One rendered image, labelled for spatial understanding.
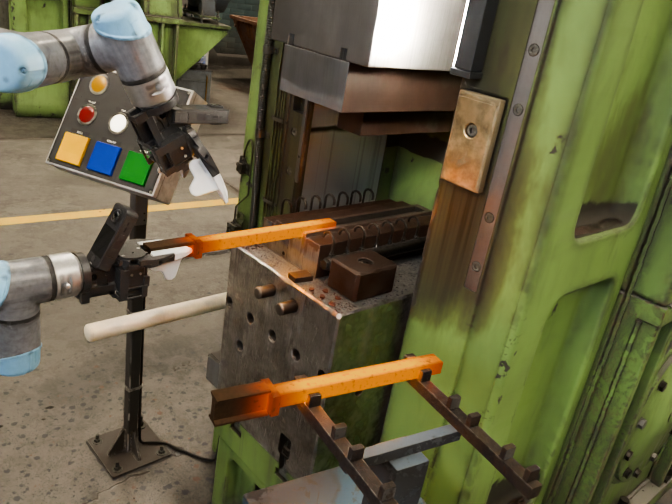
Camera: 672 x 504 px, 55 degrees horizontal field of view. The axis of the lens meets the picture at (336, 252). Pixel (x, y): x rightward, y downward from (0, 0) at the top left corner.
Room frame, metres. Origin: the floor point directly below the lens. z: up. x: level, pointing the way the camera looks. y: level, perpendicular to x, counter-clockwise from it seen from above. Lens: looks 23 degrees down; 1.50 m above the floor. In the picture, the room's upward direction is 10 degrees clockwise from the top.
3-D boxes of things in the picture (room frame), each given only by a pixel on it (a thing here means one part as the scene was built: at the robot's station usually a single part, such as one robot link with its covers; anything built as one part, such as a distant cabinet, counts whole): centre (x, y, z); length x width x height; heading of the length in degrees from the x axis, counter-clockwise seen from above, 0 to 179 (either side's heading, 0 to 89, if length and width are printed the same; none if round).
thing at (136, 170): (1.49, 0.51, 1.01); 0.07 x 0.05 x 0.07; 70
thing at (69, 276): (0.93, 0.44, 0.99); 0.08 x 0.05 x 0.08; 45
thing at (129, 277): (0.99, 0.38, 0.98); 0.12 x 0.08 x 0.09; 135
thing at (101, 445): (1.64, 0.56, 0.05); 0.22 x 0.22 x 0.09; 45
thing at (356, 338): (1.42, -0.09, 0.69); 0.56 x 0.38 x 0.45; 135
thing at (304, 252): (1.45, -0.04, 0.96); 0.42 x 0.20 x 0.09; 135
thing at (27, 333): (0.88, 0.51, 0.89); 0.11 x 0.08 x 0.11; 62
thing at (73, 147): (1.55, 0.70, 1.01); 0.07 x 0.05 x 0.07; 70
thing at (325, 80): (1.45, -0.04, 1.32); 0.42 x 0.20 x 0.10; 135
